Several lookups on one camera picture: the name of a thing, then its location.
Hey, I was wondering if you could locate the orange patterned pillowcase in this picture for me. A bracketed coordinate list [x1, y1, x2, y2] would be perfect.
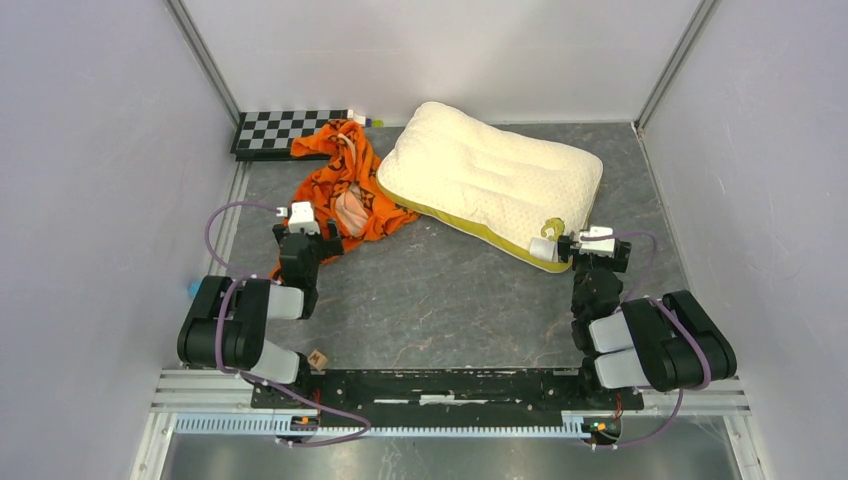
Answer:
[290, 120, 420, 254]

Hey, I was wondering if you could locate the white quilted pillow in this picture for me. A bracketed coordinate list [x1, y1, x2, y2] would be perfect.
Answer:
[376, 101, 603, 274]

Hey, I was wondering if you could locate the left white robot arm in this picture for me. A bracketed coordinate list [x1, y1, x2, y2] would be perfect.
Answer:
[177, 220, 344, 408]

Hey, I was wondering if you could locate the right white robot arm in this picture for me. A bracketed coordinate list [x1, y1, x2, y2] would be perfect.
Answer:
[556, 228, 738, 408]

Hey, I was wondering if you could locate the small wooden letter block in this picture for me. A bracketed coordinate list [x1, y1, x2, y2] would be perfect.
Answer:
[307, 349, 329, 372]

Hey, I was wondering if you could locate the black white checkerboard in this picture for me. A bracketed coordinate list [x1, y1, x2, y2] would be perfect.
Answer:
[230, 109, 353, 161]

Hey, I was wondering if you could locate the small white green bottle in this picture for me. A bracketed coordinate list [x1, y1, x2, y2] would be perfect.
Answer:
[346, 109, 384, 128]

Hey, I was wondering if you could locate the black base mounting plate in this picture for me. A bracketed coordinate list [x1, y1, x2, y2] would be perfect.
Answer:
[251, 368, 644, 429]

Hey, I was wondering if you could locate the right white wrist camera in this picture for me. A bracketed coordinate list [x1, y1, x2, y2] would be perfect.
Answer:
[576, 226, 617, 258]

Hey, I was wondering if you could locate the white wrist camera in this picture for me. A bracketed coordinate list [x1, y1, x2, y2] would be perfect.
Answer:
[276, 201, 320, 235]
[576, 226, 617, 258]

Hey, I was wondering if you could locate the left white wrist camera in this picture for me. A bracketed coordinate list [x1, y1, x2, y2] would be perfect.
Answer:
[276, 201, 320, 235]

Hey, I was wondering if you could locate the white toothed cable duct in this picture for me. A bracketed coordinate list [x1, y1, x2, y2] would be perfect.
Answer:
[174, 413, 590, 440]

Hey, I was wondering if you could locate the aluminium frame rail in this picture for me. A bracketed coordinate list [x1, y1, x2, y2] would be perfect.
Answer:
[634, 0, 721, 131]

